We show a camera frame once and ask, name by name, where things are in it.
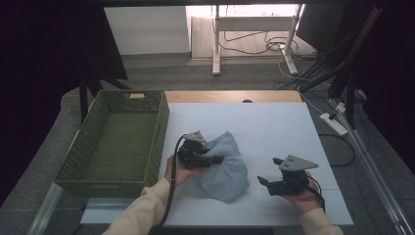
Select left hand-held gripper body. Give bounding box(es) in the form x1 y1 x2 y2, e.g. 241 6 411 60
177 130 210 170

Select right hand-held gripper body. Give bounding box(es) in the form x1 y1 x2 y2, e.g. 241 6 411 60
267 154 319 197

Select light blue tank top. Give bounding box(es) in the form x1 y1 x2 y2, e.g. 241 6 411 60
195 130 251 204

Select green woven basket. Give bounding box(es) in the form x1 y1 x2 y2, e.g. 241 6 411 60
53 89 170 199

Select person's right hand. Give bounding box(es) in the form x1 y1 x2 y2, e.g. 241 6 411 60
282 181 323 215

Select person's left hand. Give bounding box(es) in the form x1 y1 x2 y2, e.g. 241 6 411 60
164 155 208 189

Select white power strip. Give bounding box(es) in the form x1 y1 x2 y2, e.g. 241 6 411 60
319 112 349 137

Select black metal stand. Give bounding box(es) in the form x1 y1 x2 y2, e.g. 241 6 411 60
327 62 358 130
78 76 132 124

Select white panel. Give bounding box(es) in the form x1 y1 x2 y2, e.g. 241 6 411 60
104 6 191 56

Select black curtain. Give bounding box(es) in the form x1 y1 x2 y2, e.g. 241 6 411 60
346 0 415 174
0 0 129 207

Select dark monitor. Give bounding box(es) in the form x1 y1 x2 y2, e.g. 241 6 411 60
295 3 346 53

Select right hand-held gripper black cable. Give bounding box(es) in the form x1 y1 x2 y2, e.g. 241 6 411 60
306 175 327 213

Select hand-held gripper black cable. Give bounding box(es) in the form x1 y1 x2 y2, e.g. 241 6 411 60
306 175 327 213
153 134 188 233

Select left hand-held gripper black cable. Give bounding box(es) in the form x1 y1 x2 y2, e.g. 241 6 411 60
153 134 188 233

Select black looped floor cable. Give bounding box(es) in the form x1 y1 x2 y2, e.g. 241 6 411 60
317 132 357 168

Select aluminium rail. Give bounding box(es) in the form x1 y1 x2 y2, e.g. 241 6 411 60
330 97 415 235
27 181 65 235

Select white floor cable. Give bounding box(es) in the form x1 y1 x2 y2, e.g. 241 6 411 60
278 45 327 116

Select white desk frame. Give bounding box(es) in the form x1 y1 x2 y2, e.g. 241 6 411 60
210 3 306 77

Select black cables under desk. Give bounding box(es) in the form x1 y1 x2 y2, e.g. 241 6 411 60
217 30 297 57

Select bundle of black cables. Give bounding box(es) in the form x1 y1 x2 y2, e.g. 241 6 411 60
277 6 386 94

